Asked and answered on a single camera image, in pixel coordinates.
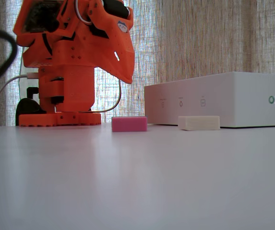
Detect white cardboard box bin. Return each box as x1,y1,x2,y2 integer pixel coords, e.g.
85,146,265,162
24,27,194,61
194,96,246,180
143,71,275,128

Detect red white black servo cable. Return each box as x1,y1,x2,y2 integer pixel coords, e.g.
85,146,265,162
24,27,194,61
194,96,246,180
89,79,122,113

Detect orange gripper with servo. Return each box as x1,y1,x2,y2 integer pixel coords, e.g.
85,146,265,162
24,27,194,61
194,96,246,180
57,0,135,84

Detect thick black cable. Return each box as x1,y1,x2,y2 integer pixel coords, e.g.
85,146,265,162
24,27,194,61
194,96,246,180
0,28,18,93

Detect cream white foam cuboid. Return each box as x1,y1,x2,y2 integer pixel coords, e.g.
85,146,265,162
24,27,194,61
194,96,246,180
177,115,221,131

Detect black table clamp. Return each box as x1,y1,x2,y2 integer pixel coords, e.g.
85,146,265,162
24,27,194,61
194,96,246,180
15,87,47,127

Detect white USB cable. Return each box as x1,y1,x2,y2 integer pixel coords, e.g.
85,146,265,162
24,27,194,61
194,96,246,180
0,72,40,127

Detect orange robot base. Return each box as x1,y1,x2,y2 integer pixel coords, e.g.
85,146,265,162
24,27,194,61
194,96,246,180
18,64,102,127

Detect pink foam cuboid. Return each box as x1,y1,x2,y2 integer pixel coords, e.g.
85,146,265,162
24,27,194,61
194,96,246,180
111,116,148,133

